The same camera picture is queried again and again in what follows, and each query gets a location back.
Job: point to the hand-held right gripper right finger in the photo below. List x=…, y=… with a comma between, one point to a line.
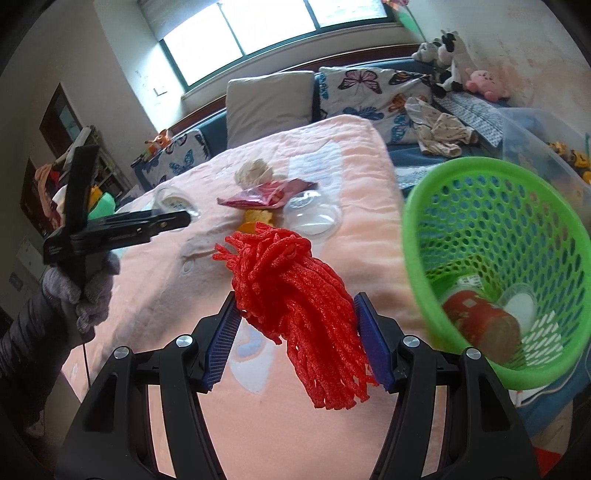
x=374, y=341

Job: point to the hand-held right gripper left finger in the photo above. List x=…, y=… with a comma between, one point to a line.
x=221, y=350

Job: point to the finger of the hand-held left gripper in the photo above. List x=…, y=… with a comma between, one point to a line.
x=143, y=219
x=136, y=235

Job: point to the red foam fruit net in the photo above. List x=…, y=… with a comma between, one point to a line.
x=295, y=300

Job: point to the red printed plastic cup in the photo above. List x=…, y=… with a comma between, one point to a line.
x=480, y=318

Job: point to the green plastic basket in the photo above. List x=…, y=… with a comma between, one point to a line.
x=429, y=240

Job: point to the white paper cup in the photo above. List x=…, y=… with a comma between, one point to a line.
x=521, y=307

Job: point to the person's left forearm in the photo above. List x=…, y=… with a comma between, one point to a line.
x=27, y=350

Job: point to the person's left hand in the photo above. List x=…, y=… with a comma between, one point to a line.
x=94, y=288

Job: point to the clear plastic packaging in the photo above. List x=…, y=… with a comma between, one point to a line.
x=178, y=198

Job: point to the hanging clothes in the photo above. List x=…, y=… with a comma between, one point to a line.
x=46, y=184

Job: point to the small butterfly print pillow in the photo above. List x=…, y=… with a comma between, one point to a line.
x=180, y=157

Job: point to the pink printed blanket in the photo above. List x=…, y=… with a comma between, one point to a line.
x=207, y=277

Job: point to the orange fox plush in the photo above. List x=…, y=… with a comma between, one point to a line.
x=159, y=138

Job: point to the orange snack wrapper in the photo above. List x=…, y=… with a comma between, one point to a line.
x=256, y=218

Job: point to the white crumpled tissue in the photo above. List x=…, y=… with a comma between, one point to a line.
x=254, y=173

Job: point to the pink snack wrapper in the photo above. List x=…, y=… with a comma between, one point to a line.
x=263, y=196

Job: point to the clear plastic lid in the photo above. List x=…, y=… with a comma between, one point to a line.
x=314, y=217

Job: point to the grey pillow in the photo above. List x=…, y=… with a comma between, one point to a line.
x=268, y=106

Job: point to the beige patterned garment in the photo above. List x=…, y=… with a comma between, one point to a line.
x=438, y=127

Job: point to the green framed window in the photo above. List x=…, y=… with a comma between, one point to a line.
x=258, y=23

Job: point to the grey patterned cloth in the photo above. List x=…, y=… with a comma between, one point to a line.
x=480, y=117

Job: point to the large butterfly print pillow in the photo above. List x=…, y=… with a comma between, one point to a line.
x=364, y=92

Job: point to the clear storage box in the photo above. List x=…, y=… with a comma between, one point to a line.
x=526, y=134

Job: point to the yellow toys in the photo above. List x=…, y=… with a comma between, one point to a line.
x=572, y=159

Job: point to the pink round plush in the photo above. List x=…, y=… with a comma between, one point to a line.
x=485, y=83

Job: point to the black and white cow plush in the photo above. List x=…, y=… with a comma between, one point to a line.
x=450, y=60

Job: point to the grey and white plush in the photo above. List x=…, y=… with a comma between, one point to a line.
x=427, y=50

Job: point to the colourful paper pinwheel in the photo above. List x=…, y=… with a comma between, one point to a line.
x=412, y=21

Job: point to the white wall socket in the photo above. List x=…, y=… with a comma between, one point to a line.
x=160, y=90

